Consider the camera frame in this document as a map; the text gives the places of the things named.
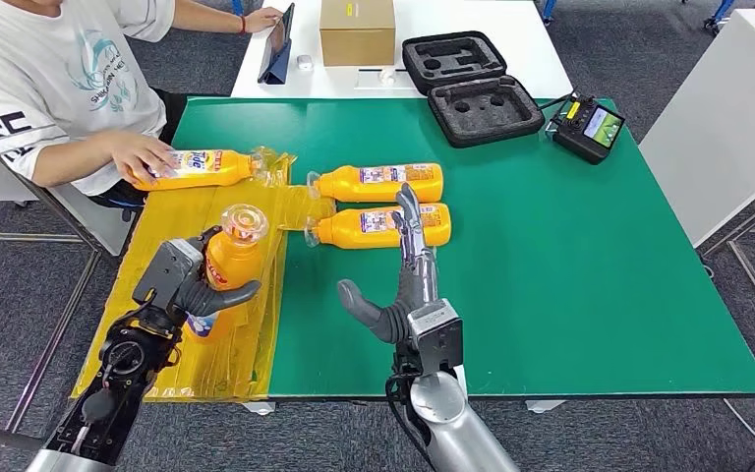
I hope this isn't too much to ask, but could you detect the dark tablet with stand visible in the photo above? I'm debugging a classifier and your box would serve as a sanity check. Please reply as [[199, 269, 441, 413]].
[[257, 3, 296, 86]]

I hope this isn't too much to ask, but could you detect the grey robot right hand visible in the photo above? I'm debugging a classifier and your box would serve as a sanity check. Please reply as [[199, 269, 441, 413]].
[[336, 183, 440, 345]]

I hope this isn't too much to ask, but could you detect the black foam-lined case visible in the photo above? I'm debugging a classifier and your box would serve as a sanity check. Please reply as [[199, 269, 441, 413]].
[[401, 30, 547, 149]]

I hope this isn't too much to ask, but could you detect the person's right hand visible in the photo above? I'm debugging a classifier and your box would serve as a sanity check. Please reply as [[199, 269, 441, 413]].
[[108, 130, 180, 187]]

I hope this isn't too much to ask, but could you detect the person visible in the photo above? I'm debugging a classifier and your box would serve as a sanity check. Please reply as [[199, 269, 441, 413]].
[[0, 0, 284, 209]]

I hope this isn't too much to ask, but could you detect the white table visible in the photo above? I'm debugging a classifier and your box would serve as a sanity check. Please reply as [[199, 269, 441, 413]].
[[230, 0, 574, 102]]

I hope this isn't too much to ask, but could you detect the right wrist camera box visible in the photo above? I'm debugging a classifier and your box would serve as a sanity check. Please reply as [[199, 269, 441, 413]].
[[407, 298, 465, 380]]

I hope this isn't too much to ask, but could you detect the white cabinet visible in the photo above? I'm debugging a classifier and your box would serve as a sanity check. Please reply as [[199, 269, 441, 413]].
[[637, 11, 755, 250]]

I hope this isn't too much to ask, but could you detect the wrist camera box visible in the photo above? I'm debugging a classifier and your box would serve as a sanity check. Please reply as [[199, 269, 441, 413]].
[[132, 238, 204, 308], [407, 298, 465, 380]]

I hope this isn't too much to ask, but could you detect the brown cardboard box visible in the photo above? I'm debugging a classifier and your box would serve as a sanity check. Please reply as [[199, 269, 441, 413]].
[[319, 0, 397, 69]]

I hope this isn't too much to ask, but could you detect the clear plastic piece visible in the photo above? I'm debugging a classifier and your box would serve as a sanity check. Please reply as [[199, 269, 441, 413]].
[[354, 67, 418, 91]]

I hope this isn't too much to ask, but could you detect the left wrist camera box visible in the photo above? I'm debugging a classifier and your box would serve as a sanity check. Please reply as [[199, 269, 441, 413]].
[[132, 238, 204, 308]]

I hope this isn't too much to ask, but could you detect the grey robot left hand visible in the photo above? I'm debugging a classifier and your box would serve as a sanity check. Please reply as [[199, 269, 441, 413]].
[[172, 224, 263, 319]]

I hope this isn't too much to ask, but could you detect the black remote controller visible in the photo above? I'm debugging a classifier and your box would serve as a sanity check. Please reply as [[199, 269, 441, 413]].
[[545, 93, 626, 167]]

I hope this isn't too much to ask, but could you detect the yellow taped plastic sheet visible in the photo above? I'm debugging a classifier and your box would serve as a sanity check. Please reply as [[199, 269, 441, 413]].
[[70, 147, 338, 403]]

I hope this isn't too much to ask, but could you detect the person's left hand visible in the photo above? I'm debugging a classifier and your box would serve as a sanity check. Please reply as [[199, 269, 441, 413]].
[[245, 6, 284, 35]]

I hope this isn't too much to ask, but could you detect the blue wheeled cart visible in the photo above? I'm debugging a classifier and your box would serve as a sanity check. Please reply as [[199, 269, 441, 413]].
[[676, 0, 737, 37]]

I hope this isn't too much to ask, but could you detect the white table foot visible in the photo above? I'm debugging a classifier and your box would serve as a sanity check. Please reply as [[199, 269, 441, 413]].
[[525, 398, 571, 415], [240, 398, 278, 417]]

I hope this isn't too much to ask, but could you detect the grey metal bar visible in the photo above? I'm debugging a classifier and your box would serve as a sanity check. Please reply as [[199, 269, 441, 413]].
[[0, 418, 45, 452]]

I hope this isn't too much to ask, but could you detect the orange detergent bottle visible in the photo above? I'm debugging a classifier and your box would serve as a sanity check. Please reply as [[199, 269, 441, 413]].
[[304, 202, 452, 250], [307, 162, 444, 204], [185, 204, 270, 340], [131, 148, 268, 193]]

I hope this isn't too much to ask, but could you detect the green table mat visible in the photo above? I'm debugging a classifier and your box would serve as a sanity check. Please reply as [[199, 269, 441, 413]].
[[168, 97, 755, 398]]

